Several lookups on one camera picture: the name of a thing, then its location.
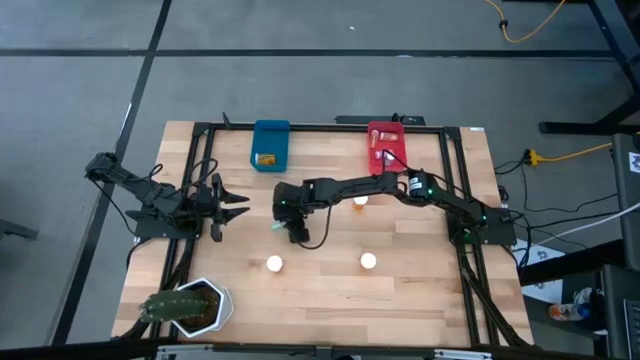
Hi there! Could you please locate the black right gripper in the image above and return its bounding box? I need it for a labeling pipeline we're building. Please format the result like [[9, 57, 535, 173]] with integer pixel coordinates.
[[272, 180, 315, 236]]

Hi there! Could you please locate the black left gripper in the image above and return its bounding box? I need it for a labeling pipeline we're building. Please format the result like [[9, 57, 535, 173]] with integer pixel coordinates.
[[195, 173, 251, 243]]

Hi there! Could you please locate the blue plastic bin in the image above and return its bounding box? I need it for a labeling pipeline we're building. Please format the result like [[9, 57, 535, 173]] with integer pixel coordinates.
[[249, 118, 292, 174]]

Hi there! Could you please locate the red plastic bin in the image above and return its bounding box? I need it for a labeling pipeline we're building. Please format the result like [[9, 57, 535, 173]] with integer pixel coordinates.
[[366, 120, 407, 176]]

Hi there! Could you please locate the white hexagonal plant pot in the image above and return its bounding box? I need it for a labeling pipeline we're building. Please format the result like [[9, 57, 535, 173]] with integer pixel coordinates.
[[171, 276, 236, 340]]

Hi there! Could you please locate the green cactus plant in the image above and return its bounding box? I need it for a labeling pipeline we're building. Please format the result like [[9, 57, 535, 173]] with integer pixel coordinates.
[[138, 285, 221, 325]]

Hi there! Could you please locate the black stand foot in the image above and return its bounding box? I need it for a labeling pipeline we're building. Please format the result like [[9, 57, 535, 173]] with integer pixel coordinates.
[[0, 217, 40, 242]]

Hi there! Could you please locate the white printed paper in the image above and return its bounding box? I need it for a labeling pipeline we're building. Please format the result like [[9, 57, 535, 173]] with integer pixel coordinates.
[[519, 238, 565, 305]]

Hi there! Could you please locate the orange and blue water bottle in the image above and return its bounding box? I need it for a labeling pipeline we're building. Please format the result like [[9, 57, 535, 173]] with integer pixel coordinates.
[[548, 301, 592, 322]]

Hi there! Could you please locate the black desk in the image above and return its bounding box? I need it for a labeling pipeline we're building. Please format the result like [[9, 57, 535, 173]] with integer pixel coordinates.
[[519, 238, 640, 360]]

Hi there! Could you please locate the grey desk panel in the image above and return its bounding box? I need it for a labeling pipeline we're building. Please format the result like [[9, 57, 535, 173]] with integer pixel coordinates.
[[610, 132, 640, 274]]

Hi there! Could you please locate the black keyboard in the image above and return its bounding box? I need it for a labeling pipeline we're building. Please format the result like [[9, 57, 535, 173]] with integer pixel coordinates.
[[623, 298, 640, 360]]

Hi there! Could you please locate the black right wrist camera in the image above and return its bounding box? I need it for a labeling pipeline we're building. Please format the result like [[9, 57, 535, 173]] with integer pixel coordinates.
[[287, 218, 312, 245]]

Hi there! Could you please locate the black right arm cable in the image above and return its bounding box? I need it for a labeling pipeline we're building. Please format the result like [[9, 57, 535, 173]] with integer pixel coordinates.
[[298, 203, 335, 251]]

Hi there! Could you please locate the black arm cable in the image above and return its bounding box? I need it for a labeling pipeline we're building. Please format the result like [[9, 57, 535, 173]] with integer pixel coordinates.
[[187, 157, 221, 194], [298, 203, 335, 251]]

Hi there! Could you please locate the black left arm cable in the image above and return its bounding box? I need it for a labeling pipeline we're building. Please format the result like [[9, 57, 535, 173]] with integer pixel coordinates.
[[187, 157, 221, 194]]

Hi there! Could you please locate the black aluminium table frame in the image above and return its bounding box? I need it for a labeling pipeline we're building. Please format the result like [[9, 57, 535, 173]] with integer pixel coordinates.
[[149, 119, 536, 351]]

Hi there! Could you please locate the black camera mount rail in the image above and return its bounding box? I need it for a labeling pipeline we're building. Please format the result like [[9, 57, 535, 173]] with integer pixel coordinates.
[[0, 338, 640, 360]]

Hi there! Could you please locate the black floor cable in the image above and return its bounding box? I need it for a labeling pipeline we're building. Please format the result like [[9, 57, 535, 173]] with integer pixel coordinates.
[[493, 158, 621, 251]]

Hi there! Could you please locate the yellow extension cord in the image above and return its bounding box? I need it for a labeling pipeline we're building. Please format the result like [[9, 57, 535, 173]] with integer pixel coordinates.
[[523, 142, 614, 167]]

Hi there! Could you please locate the yellow floor cable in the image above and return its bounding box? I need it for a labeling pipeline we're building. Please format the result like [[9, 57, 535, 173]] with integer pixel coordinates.
[[483, 0, 507, 29]]

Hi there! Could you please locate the black desk leg frame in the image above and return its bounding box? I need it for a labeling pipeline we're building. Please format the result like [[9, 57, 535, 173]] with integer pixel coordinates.
[[538, 0, 640, 136]]

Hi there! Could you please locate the white floor cable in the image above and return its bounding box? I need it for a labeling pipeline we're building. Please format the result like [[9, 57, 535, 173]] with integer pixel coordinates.
[[529, 201, 640, 247]]

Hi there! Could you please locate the yellow hanging power cable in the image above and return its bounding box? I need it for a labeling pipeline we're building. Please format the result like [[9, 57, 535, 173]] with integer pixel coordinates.
[[504, 0, 567, 44]]

